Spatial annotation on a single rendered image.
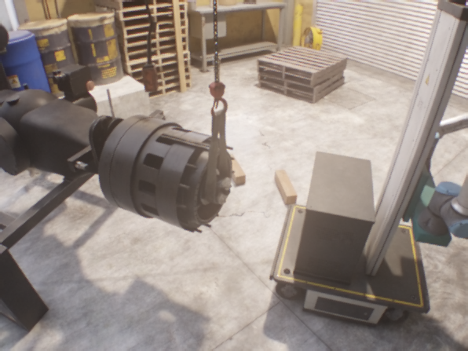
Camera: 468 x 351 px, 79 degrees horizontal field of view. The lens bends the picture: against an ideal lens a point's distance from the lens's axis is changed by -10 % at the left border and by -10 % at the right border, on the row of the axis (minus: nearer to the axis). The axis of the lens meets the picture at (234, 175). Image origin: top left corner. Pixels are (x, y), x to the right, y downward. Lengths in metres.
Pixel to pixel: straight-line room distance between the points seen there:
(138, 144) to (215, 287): 1.15
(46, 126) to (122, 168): 0.73
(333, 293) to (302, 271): 0.21
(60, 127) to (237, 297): 1.56
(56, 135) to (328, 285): 1.84
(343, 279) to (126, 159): 1.36
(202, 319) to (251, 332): 0.32
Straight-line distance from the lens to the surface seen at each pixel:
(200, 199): 1.59
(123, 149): 1.63
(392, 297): 2.02
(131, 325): 2.19
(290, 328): 2.12
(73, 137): 2.05
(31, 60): 3.97
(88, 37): 4.45
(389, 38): 6.71
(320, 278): 1.94
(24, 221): 2.14
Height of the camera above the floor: 1.87
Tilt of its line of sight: 36 degrees down
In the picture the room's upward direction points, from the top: straight up
